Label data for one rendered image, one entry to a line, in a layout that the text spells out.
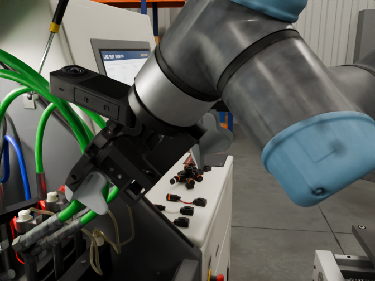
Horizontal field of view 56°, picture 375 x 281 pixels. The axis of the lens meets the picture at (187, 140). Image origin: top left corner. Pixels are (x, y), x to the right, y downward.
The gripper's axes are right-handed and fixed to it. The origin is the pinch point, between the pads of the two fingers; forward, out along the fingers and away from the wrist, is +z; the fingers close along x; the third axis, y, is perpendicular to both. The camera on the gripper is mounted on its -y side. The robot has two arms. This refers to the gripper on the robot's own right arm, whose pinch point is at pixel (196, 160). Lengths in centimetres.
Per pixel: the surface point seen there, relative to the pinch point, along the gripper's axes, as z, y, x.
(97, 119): -5.1, -18.0, 3.4
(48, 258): 25.4, -32.3, 5.4
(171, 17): -74, -177, 619
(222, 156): 27, -7, 89
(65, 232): 12.4, -20.8, -4.9
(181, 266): 30.0, -6.4, 15.6
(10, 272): 15.9, -25.8, -12.0
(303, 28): -52, 61, 643
